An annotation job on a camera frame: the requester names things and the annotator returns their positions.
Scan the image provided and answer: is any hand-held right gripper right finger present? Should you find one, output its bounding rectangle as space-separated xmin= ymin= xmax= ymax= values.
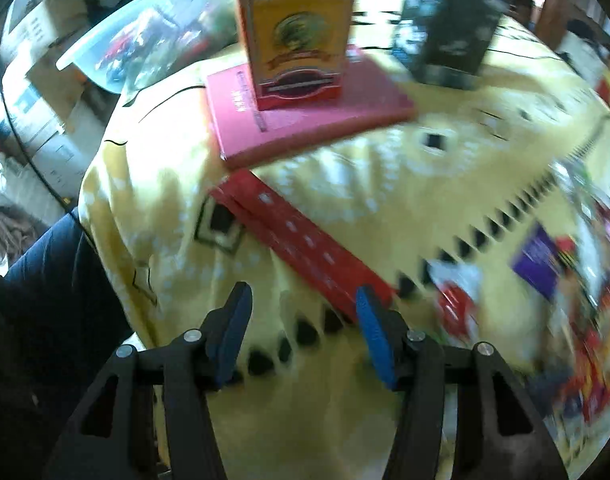
xmin=355 ymin=286 xmax=570 ymax=480

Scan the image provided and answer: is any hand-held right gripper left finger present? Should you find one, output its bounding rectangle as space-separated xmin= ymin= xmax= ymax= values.
xmin=44 ymin=281 xmax=254 ymax=480

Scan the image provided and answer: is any long red box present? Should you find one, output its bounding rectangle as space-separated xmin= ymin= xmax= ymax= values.
xmin=210 ymin=169 xmax=398 ymax=325

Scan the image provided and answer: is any clear plastic bowl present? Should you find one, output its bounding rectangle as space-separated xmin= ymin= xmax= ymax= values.
xmin=56 ymin=0 xmax=246 ymax=95

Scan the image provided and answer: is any red and white snack packet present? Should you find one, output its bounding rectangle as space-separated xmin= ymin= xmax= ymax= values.
xmin=427 ymin=260 xmax=486 ymax=341

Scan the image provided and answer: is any yellow printed blanket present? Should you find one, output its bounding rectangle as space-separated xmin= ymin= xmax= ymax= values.
xmin=77 ymin=0 xmax=610 ymax=480

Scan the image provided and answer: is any purple snack packet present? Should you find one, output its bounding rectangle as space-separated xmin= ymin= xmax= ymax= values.
xmin=511 ymin=222 xmax=573 ymax=303

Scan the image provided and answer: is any person's leg in dark trousers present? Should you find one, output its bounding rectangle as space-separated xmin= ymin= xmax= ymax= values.
xmin=0 ymin=207 xmax=136 ymax=480

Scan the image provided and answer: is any red book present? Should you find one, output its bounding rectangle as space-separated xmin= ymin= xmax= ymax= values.
xmin=206 ymin=45 xmax=416 ymax=170

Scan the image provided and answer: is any pile of snack packets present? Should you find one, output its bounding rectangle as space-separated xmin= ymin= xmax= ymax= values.
xmin=510 ymin=155 xmax=610 ymax=461

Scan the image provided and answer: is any beige cloth pile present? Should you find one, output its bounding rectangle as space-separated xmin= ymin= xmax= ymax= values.
xmin=0 ymin=155 xmax=56 ymax=266

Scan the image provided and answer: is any white cardboard box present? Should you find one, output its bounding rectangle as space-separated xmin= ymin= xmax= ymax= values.
xmin=0 ymin=0 xmax=100 ymax=201

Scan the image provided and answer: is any orange and red carton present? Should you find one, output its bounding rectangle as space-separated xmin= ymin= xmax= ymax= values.
xmin=233 ymin=0 xmax=362 ymax=112

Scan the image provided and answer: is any dark printed carton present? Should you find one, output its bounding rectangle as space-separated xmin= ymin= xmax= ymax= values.
xmin=391 ymin=0 xmax=516 ymax=91

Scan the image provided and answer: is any wooden cabinet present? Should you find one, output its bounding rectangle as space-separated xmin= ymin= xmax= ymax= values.
xmin=535 ymin=0 xmax=610 ymax=61

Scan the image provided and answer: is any black cable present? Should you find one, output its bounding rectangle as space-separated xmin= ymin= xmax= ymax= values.
xmin=0 ymin=35 xmax=98 ymax=251

